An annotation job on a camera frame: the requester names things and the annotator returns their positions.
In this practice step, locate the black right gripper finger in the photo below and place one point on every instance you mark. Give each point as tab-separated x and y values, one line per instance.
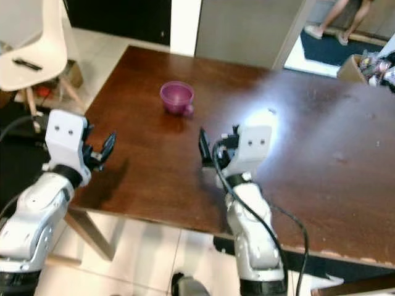
206	147
236	131

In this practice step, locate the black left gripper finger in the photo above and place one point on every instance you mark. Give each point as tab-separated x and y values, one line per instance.
90	137
109	147

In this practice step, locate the purple plastic cup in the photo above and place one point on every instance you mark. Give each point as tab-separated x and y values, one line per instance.
176	100

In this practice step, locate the small cardboard box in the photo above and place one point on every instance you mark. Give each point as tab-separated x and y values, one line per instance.
74	73

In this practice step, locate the wooden table leg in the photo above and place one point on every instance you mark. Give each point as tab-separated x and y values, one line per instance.
89	234

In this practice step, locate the white shell chair wooden legs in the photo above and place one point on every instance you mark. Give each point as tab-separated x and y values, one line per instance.
37	49

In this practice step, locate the dark blue floor mat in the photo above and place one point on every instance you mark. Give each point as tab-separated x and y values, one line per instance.
321	49

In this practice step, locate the dark door panel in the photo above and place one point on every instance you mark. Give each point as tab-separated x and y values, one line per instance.
117	18

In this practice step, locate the open cardboard box with clutter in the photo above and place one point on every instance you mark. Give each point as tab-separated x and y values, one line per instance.
353	69

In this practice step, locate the grey robot foot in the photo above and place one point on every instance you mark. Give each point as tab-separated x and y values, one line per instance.
188	286

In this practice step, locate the person bare legs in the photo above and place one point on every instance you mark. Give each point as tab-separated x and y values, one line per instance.
333	15

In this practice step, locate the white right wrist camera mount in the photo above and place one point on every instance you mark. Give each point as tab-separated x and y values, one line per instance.
252	148

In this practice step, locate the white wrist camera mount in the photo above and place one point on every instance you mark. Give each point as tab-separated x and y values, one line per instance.
252	148
66	139

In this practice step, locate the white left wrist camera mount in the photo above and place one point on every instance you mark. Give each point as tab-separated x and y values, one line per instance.
66	139

